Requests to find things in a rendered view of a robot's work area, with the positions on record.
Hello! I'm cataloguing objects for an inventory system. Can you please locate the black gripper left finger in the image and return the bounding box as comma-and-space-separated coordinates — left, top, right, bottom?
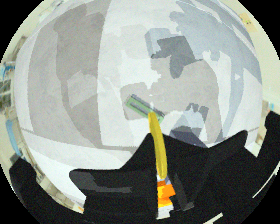
68, 133, 159, 218

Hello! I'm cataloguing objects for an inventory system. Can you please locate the dark green grooved bar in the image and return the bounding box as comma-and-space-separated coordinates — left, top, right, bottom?
125, 96, 164, 124

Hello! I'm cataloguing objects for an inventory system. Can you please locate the gold coin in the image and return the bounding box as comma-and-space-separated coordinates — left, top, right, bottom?
148, 112, 168, 179

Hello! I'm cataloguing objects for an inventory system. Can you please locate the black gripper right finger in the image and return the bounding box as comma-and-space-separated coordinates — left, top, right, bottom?
163, 129, 248, 212

